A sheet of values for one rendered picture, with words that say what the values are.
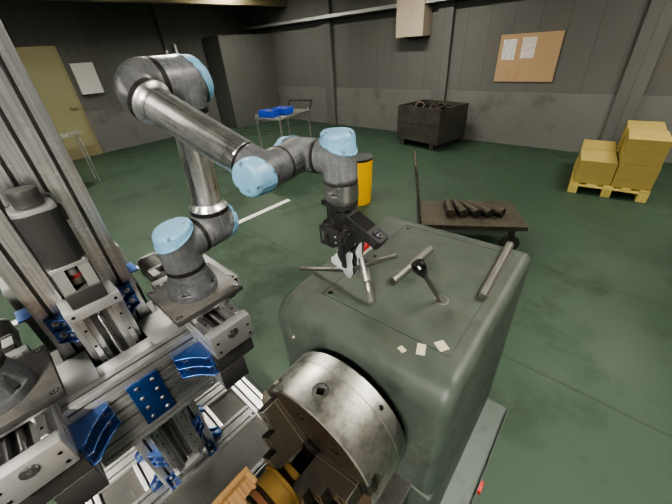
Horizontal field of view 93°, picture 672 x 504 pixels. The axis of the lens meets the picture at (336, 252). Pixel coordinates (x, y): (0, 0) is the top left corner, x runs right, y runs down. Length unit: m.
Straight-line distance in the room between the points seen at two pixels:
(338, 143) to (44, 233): 0.72
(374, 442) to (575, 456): 1.65
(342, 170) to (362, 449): 0.53
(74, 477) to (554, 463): 1.95
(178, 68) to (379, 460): 0.95
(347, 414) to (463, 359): 0.25
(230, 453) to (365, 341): 1.25
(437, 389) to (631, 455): 1.78
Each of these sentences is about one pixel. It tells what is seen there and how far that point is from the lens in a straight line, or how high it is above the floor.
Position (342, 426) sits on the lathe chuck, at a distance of 0.66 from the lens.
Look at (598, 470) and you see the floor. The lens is 2.26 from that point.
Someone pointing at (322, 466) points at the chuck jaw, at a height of 1.11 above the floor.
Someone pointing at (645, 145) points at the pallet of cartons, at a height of 0.64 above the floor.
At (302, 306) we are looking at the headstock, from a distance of 0.83.
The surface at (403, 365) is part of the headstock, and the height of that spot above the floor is 1.25.
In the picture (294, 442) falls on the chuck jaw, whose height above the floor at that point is 1.13.
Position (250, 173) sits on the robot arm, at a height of 1.61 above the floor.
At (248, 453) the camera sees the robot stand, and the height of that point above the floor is 0.21.
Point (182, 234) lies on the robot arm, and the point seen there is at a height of 1.38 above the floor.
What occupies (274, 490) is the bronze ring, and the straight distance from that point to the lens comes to 0.74.
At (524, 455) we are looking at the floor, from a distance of 2.14.
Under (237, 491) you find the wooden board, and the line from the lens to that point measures 1.02.
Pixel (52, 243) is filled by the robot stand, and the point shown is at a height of 1.44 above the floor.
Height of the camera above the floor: 1.80
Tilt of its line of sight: 33 degrees down
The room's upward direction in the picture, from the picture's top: 4 degrees counter-clockwise
